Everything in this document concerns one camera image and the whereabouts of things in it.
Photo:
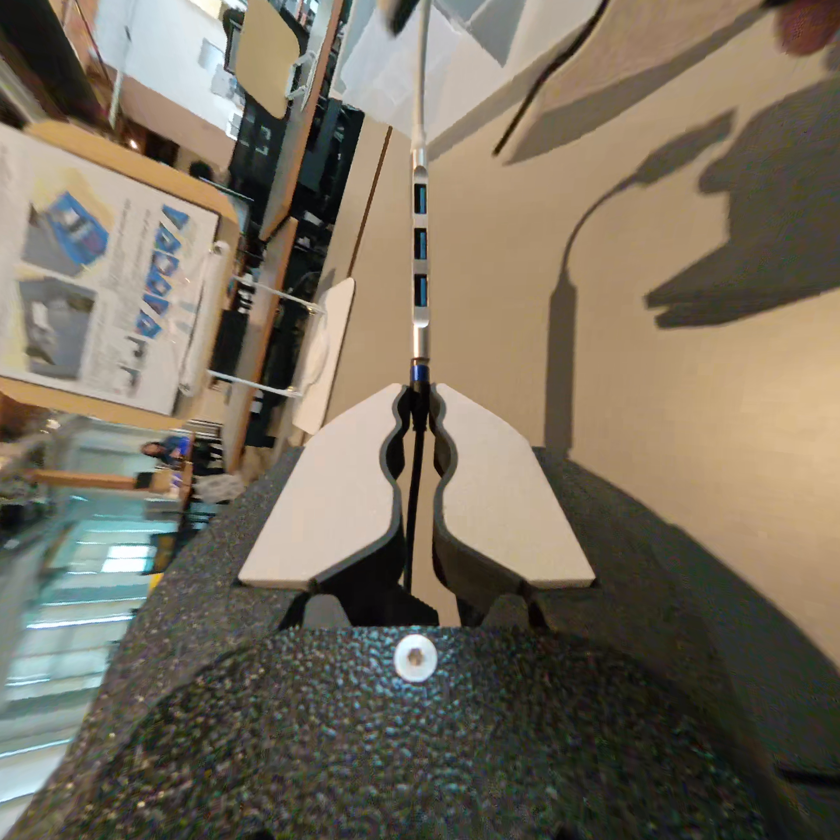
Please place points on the person's right hand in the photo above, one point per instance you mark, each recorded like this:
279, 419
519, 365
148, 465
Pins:
810, 26

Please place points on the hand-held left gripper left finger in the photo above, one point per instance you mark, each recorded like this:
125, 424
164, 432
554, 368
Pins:
328, 518

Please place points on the beige board stand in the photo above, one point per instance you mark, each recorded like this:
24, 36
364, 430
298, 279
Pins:
269, 59

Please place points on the silver usb hub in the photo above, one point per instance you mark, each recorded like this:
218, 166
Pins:
420, 262

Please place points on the printed instruction board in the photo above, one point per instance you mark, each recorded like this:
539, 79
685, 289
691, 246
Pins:
98, 275

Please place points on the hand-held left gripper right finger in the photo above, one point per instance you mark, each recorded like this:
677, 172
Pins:
512, 518

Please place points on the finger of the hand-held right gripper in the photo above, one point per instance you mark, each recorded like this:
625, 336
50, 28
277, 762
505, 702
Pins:
623, 52

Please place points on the clear plastic bin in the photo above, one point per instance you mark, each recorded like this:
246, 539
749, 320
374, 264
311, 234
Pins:
380, 79

